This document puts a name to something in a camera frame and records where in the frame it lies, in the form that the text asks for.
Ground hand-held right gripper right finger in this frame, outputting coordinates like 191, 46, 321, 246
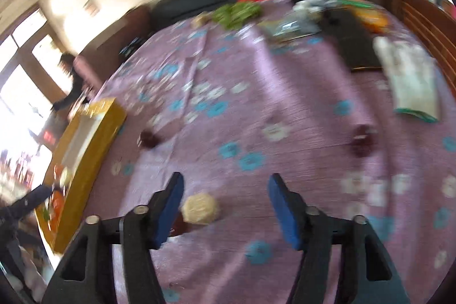
268, 173, 407, 304

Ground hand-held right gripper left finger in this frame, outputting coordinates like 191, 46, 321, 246
43, 172, 185, 304

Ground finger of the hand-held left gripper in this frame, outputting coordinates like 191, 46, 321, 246
6, 183, 62, 220

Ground wrinkled dried red date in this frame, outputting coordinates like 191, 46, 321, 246
170, 211, 193, 237

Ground hexagonal peeled sugarcane piece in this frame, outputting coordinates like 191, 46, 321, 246
181, 192, 220, 225

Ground yellow cardboard box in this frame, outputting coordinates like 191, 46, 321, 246
37, 97, 128, 254

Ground dark red jujube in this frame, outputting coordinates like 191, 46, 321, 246
139, 130, 159, 150
351, 124, 378, 157

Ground purple floral tablecloth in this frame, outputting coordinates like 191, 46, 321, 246
46, 0, 456, 304

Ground black object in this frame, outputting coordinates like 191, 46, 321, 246
120, 37, 144, 54

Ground white work glove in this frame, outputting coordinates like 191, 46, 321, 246
372, 36, 439, 123

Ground black tray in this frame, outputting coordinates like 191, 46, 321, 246
322, 8, 384, 73

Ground brown upholstered chair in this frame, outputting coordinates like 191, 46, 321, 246
76, 7, 152, 101

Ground clear plastic bags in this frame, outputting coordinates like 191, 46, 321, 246
260, 10, 321, 42

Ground green lettuce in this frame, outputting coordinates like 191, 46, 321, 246
212, 1, 262, 30

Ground orange packet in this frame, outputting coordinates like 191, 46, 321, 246
353, 7, 389, 34

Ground brown wooden cabinet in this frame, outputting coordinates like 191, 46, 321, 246
386, 0, 456, 91

